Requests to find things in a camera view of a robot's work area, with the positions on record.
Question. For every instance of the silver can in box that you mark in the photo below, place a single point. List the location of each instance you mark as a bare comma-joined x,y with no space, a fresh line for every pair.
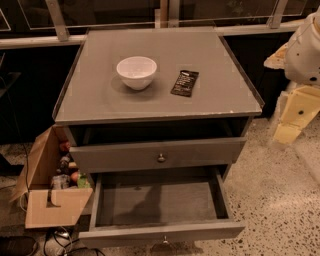
60,182

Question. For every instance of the white ceramic bowl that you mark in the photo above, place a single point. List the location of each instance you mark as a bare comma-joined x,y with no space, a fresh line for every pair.
136,72

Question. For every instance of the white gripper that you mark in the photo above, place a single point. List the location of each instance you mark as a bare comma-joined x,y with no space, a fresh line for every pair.
304,58

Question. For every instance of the red apple in box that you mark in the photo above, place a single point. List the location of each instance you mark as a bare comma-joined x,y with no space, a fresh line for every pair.
74,176

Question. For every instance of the black snack packet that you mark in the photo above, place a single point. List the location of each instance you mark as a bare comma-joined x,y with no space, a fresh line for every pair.
185,83

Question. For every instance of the green packet in box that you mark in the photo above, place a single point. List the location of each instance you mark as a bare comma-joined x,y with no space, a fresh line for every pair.
82,181

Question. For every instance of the metal railing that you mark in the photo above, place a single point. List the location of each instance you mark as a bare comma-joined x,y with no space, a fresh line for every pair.
44,23

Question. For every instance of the grey drawer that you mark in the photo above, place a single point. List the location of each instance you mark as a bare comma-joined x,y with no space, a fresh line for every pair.
151,206
157,155

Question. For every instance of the open cardboard box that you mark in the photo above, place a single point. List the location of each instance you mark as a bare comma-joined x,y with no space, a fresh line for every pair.
48,207

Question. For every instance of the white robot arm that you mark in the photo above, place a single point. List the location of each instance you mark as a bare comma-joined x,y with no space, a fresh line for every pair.
300,60

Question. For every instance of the grey top drawer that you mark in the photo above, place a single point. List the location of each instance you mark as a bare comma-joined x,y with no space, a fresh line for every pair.
157,155

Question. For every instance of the dark bottle in box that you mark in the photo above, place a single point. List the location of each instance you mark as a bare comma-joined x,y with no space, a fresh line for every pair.
63,167

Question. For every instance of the grey drawer cabinet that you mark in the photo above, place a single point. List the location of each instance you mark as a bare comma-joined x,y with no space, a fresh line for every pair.
97,108

